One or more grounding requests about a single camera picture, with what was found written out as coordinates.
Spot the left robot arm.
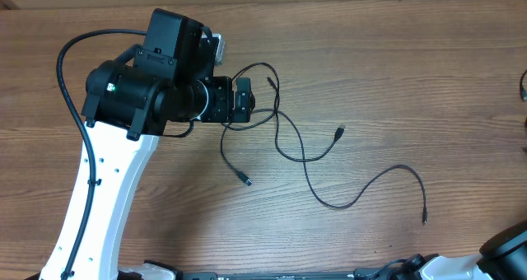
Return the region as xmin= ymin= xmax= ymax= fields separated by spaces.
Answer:
xmin=40 ymin=8 xmax=255 ymax=279

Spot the black USB cable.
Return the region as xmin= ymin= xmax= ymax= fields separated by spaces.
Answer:
xmin=518 ymin=68 xmax=527 ymax=103
xmin=219 ymin=62 xmax=346 ymax=187

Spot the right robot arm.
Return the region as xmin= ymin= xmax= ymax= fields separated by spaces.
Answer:
xmin=364 ymin=221 xmax=526 ymax=280

